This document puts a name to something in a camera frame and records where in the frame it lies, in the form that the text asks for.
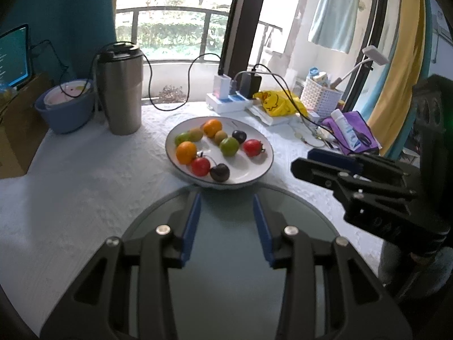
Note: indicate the small green fruit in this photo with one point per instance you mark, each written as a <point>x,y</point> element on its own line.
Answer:
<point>182,139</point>

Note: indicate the white power strip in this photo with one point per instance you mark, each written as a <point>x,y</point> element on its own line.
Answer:
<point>226,105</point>

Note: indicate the green tomato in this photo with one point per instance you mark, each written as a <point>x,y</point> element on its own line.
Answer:
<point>229,146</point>

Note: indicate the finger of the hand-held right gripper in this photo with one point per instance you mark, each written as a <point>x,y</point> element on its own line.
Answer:
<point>332,157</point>
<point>318,173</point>

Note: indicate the blue bowl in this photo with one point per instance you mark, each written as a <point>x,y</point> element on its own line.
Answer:
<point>65,118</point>

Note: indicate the black charger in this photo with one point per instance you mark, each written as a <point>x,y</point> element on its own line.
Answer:
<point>250,85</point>

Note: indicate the dark purple plum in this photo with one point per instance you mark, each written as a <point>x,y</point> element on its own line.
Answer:
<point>239,136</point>
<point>219,173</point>

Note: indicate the stainless steel tumbler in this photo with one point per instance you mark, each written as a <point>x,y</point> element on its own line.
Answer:
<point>120,92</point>

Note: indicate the small monitor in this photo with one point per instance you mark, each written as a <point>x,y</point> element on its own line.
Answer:
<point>14,56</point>

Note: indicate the balcony railing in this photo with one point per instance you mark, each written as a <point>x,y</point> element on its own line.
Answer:
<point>170,10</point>

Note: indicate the white tube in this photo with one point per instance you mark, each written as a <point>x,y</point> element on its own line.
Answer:
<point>346,129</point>

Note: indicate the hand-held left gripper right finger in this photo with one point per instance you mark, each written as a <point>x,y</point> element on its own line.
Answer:
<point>262,230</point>

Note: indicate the white charger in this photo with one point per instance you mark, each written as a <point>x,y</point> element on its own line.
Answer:
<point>222,85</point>

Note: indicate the teal curtain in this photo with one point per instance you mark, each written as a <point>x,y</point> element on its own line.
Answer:
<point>70,7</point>

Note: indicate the brown kiwi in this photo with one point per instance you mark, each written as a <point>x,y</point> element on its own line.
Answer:
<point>221,137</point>
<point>195,134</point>

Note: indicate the white desk lamp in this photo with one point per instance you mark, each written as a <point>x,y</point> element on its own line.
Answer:
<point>376,54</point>

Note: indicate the orange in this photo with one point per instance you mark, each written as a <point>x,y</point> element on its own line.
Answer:
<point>212,128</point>
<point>186,152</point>

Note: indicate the white plate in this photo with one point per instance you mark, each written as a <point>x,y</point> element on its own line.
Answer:
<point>244,170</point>

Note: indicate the red tomato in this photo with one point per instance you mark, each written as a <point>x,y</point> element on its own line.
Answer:
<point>252,147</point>
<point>200,166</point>

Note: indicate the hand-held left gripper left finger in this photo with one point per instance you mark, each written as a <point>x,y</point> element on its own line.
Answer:
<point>191,226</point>

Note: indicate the black scissors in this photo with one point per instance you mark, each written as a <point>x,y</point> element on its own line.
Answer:
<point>364,139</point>

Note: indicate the white booklet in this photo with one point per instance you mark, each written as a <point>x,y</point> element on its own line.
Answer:
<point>279,120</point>

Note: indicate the white woven basket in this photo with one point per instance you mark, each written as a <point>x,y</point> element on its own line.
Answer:
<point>320,97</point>

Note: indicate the round glass turntable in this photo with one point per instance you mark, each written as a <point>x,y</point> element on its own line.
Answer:
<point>226,290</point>

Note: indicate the white inner bowl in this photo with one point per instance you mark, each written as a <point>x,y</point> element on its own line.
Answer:
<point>69,92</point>

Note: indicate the light blue towel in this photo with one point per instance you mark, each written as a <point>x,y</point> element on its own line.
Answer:
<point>332,21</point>

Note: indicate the cardboard box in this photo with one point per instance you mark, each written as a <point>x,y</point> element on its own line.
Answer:
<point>21,138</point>

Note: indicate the dark window frame post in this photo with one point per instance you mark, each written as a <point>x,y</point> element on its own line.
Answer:
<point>244,17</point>

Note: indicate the yellow printed bag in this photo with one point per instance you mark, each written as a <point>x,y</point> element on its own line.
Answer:
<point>279,104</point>

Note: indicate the yellow curtain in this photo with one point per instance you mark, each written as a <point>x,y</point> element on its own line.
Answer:
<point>400,78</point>

